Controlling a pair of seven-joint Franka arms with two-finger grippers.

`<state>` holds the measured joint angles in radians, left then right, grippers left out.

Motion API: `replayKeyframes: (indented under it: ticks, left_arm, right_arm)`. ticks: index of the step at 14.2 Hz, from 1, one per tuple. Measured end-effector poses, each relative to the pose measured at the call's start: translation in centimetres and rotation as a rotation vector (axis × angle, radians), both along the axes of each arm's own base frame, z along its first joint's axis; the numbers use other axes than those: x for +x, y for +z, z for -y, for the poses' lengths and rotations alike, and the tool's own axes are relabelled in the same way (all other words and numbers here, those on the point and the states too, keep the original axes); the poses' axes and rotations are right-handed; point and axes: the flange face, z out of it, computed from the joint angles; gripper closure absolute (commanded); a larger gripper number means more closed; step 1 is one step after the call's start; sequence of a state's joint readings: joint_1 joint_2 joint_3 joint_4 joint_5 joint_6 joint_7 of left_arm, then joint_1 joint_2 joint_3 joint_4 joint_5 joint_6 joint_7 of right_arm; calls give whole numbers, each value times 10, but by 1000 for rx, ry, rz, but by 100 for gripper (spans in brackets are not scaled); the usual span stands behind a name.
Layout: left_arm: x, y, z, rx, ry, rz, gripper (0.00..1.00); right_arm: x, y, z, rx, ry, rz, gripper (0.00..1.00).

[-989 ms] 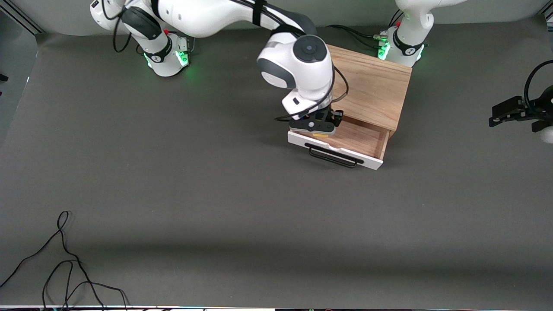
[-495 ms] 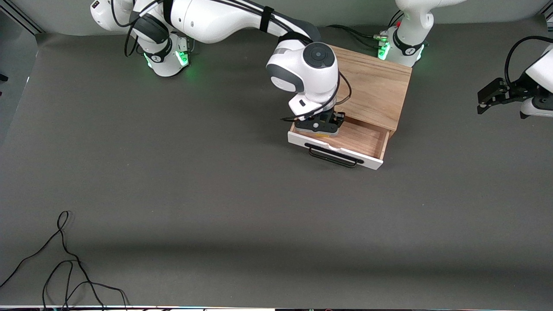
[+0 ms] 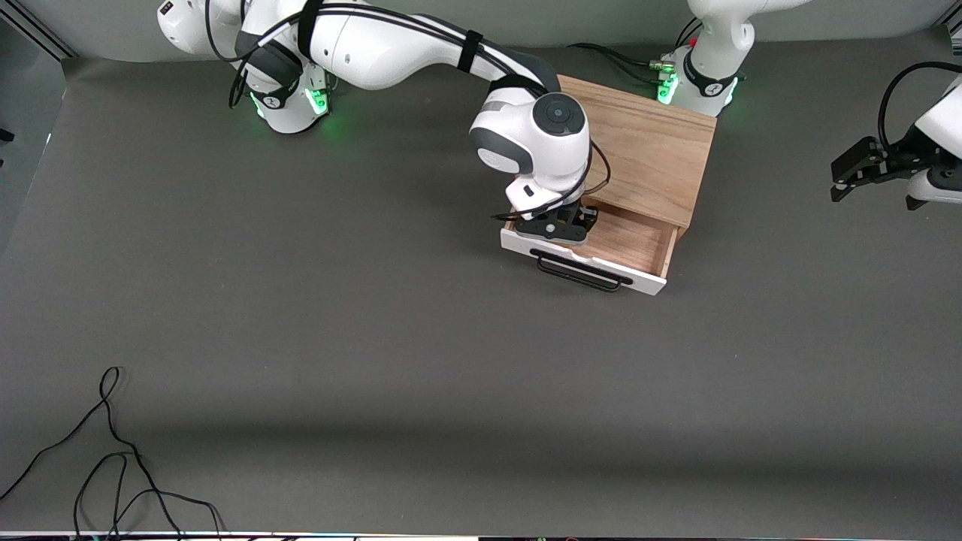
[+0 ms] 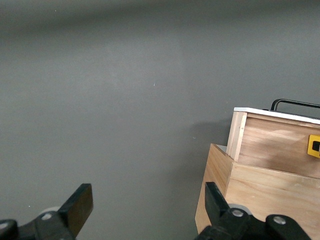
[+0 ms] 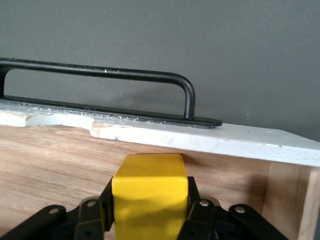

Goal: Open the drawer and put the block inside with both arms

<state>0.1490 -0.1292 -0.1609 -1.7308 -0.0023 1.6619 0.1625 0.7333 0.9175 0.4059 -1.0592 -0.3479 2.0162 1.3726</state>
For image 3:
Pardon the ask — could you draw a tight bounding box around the white-fronted wooden drawer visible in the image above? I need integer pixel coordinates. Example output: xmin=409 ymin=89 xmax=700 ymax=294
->
xmin=500 ymin=201 xmax=681 ymax=296

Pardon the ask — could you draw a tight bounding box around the black drawer handle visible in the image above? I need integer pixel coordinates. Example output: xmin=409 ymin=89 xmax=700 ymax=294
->
xmin=535 ymin=250 xmax=634 ymax=293

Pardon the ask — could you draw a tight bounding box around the wooden drawer cabinet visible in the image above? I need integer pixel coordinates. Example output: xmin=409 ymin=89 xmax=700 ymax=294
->
xmin=555 ymin=74 xmax=717 ymax=240

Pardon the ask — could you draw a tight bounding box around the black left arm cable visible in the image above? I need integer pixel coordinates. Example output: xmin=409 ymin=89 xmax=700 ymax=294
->
xmin=877 ymin=61 xmax=962 ymax=151

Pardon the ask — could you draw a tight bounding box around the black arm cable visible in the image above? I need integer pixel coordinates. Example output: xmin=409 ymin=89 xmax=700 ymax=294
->
xmin=204 ymin=0 xmax=612 ymax=222
xmin=877 ymin=61 xmax=962 ymax=151

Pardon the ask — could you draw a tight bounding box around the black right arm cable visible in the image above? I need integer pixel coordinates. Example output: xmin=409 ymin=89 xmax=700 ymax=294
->
xmin=204 ymin=0 xmax=612 ymax=222

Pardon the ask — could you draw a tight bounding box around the black looped table cable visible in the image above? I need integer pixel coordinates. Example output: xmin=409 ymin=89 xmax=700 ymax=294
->
xmin=0 ymin=367 xmax=185 ymax=540

